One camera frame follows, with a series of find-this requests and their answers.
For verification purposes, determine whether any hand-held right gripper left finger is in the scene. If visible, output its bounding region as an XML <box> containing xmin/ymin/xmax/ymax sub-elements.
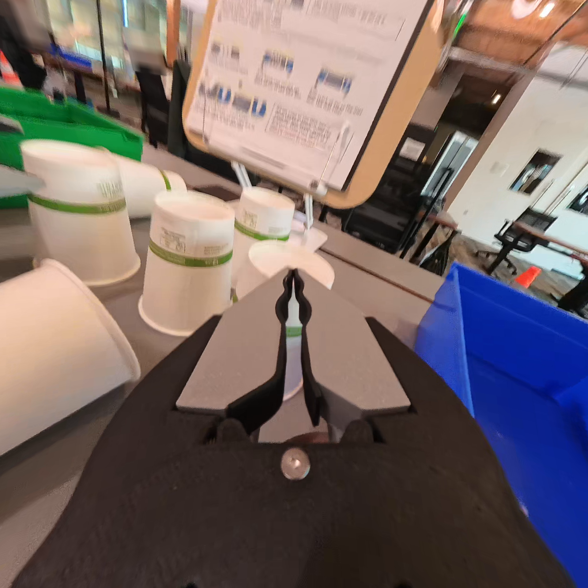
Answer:
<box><xmin>176</xmin><ymin>270</ymin><xmax>295</xmax><ymax>437</ymax></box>

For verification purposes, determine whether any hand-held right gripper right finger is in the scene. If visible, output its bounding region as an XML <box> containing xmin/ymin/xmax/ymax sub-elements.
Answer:
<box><xmin>292</xmin><ymin>270</ymin><xmax>411</xmax><ymax>444</ymax></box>

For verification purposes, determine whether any white paper cup green band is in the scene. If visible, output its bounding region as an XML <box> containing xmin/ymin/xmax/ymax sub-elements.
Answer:
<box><xmin>0</xmin><ymin>258</ymin><xmax>141</xmax><ymax>455</ymax></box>
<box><xmin>232</xmin><ymin>187</ymin><xmax>296</xmax><ymax>285</ymax></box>
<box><xmin>138</xmin><ymin>190</ymin><xmax>236</xmax><ymax>337</ymax></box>
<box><xmin>234</xmin><ymin>240</ymin><xmax>335</xmax><ymax>401</ymax></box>
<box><xmin>21</xmin><ymin>139</ymin><xmax>141</xmax><ymax>286</ymax></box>
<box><xmin>110</xmin><ymin>152</ymin><xmax>187</xmax><ymax>219</ymax></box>

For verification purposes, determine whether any green plastic bin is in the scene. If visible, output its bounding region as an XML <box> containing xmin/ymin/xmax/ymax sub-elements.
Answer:
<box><xmin>0</xmin><ymin>87</ymin><xmax>144</xmax><ymax>209</ymax></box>

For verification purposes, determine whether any black floor lamp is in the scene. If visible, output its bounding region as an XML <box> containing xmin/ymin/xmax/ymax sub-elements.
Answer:
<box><xmin>96</xmin><ymin>0</ymin><xmax>113</xmax><ymax>113</ymax></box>

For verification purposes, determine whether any black bag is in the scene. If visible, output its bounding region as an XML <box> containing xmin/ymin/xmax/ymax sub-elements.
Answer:
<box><xmin>418</xmin><ymin>236</ymin><xmax>453</xmax><ymax>276</ymax></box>

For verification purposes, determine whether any white board stand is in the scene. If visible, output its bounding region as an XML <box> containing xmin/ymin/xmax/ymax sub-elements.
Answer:
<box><xmin>232</xmin><ymin>161</ymin><xmax>329</xmax><ymax>252</ymax></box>

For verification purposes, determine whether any large blue plastic bin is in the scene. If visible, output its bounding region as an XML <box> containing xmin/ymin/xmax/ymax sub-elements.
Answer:
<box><xmin>416</xmin><ymin>263</ymin><xmax>588</xmax><ymax>588</ymax></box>

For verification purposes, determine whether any brown side table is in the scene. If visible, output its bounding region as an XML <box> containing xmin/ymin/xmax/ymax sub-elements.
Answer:
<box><xmin>400</xmin><ymin>211</ymin><xmax>460</xmax><ymax>267</ymax></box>

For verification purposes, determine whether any black swivel office chair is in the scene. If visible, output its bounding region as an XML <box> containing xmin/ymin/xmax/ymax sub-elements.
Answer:
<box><xmin>475</xmin><ymin>207</ymin><xmax>559</xmax><ymax>275</ymax></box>

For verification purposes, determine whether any tan wooden board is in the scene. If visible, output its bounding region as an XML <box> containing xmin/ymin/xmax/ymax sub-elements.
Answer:
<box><xmin>183</xmin><ymin>0</ymin><xmax>448</xmax><ymax>209</ymax></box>

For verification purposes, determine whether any long wooden desk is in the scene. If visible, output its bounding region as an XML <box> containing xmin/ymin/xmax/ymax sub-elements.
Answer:
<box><xmin>512</xmin><ymin>220</ymin><xmax>588</xmax><ymax>318</ymax></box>

